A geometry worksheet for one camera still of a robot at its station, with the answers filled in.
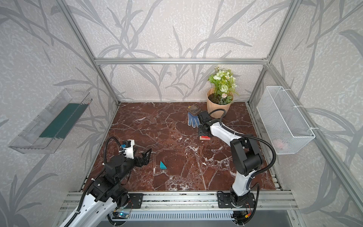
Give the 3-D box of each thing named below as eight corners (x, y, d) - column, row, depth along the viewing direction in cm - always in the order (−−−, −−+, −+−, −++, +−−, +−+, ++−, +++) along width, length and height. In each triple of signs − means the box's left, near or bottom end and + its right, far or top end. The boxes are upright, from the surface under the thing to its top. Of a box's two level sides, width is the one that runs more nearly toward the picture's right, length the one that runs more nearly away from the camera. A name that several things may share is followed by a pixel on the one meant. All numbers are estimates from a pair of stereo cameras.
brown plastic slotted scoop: (187, 110, 118) (187, 107, 116) (193, 105, 121) (193, 103, 119) (194, 115, 114) (194, 113, 112) (200, 110, 118) (200, 108, 115)
